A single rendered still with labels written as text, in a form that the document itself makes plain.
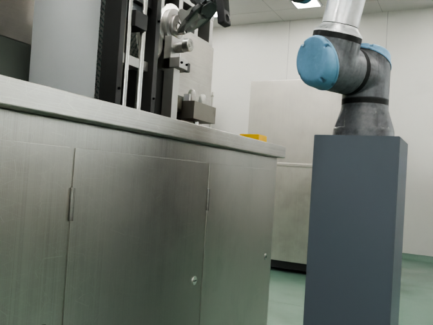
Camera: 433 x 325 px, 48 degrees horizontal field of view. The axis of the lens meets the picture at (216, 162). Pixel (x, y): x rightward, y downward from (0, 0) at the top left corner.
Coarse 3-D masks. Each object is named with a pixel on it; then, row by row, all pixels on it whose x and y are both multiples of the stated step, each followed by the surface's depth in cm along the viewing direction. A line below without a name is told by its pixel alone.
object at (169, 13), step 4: (172, 8) 154; (168, 12) 152; (172, 12) 154; (176, 12) 156; (164, 16) 152; (168, 16) 152; (164, 20) 151; (168, 20) 152; (164, 24) 151; (168, 24) 152; (164, 28) 152; (168, 28) 152; (164, 32) 152; (168, 32) 152; (180, 40) 159
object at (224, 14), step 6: (216, 0) 147; (222, 0) 146; (228, 0) 149; (216, 6) 147; (222, 6) 146; (228, 6) 149; (222, 12) 146; (228, 12) 148; (222, 18) 145; (228, 18) 147; (222, 24) 147; (228, 24) 148
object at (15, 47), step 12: (0, 36) 137; (0, 48) 137; (12, 48) 141; (24, 48) 145; (0, 60) 137; (12, 60) 141; (24, 60) 145; (0, 72) 138; (12, 72) 141; (24, 72) 145
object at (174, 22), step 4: (172, 16) 154; (176, 16) 154; (172, 20) 153; (176, 20) 154; (172, 24) 152; (176, 24) 155; (172, 28) 153; (176, 28) 155; (172, 32) 153; (176, 32) 155; (176, 36) 155; (180, 36) 157
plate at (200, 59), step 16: (0, 0) 136; (16, 0) 141; (32, 0) 146; (0, 16) 136; (16, 16) 141; (32, 16) 147; (0, 32) 137; (16, 32) 142; (208, 48) 247; (192, 64) 233; (208, 64) 248; (192, 80) 234; (208, 80) 248; (208, 96) 249
